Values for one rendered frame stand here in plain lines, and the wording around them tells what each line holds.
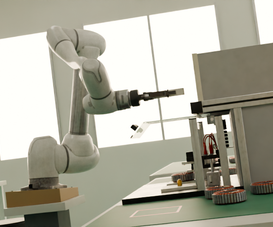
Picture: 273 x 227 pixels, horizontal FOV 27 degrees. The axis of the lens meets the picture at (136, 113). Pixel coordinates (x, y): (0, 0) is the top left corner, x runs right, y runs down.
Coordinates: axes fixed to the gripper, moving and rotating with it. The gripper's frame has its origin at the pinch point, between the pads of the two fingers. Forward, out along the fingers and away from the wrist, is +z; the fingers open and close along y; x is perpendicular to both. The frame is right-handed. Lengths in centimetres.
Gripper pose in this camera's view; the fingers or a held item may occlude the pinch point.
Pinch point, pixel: (176, 92)
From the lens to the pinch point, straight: 247.3
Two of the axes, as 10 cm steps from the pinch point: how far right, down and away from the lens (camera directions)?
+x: -1.3, -9.9, 0.5
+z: 9.8, -1.4, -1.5
